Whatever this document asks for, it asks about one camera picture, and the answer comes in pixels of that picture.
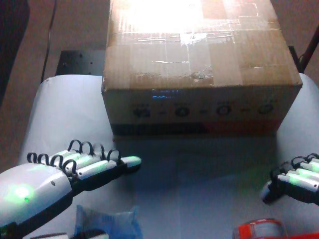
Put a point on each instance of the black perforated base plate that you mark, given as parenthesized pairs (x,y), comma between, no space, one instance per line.
(79,62)

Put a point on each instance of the red and clear container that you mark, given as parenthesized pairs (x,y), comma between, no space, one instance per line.
(249,229)

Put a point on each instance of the white and black left hand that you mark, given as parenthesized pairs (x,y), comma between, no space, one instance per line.
(37,184)

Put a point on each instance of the dark red rod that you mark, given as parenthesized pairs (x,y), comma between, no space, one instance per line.
(311,47)

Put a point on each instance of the blue plastic bag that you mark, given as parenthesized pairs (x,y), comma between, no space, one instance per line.
(112,221)

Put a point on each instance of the white table sheet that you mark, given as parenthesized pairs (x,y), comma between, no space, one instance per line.
(187,186)

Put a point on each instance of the white and black right hand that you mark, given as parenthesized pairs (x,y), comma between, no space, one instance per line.
(299,181)

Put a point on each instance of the large cardboard box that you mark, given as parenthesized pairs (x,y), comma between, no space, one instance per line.
(199,62)

